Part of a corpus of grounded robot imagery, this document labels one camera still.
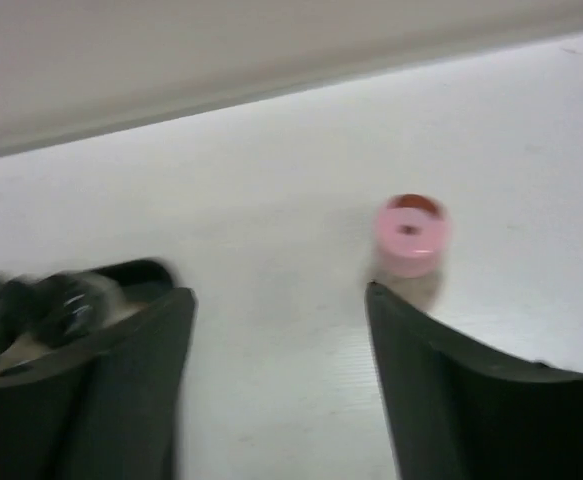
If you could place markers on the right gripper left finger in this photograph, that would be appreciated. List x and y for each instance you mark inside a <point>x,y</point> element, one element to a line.
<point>103,407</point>

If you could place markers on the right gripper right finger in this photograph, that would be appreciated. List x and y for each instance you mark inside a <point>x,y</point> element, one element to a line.
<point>460,409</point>

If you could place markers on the pink cap spice bottle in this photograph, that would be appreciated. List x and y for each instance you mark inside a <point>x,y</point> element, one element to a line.
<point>411,234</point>

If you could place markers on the black plastic tray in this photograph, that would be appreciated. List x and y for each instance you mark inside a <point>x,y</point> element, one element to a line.
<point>142,280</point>

